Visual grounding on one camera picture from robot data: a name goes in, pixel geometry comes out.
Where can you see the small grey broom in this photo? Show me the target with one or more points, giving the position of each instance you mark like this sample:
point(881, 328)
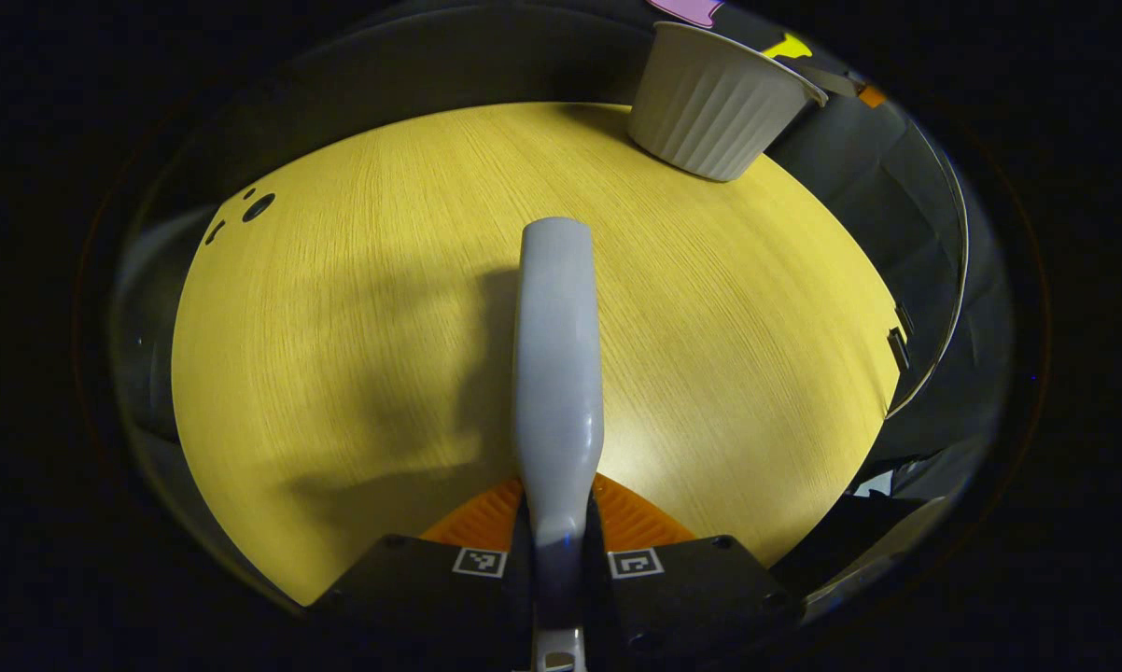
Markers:
point(556, 373)

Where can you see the small black bracket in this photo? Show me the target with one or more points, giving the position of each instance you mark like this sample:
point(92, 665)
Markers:
point(898, 347)

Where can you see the white ribbed garbage bin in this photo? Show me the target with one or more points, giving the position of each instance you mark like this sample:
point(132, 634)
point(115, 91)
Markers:
point(710, 112)

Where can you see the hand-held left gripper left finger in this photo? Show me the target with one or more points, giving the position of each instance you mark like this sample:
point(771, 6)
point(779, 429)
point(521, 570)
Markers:
point(430, 607)

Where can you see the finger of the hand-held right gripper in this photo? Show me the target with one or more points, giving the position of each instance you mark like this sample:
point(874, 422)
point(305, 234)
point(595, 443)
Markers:
point(870, 94)

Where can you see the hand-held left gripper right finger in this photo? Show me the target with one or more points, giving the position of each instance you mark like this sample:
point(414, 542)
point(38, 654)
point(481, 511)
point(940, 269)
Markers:
point(701, 607)

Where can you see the grey dustpan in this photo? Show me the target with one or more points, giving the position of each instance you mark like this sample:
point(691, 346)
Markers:
point(834, 82)

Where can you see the yellow wooden desktop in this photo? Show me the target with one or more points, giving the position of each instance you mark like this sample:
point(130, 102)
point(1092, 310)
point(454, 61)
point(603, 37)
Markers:
point(337, 327)

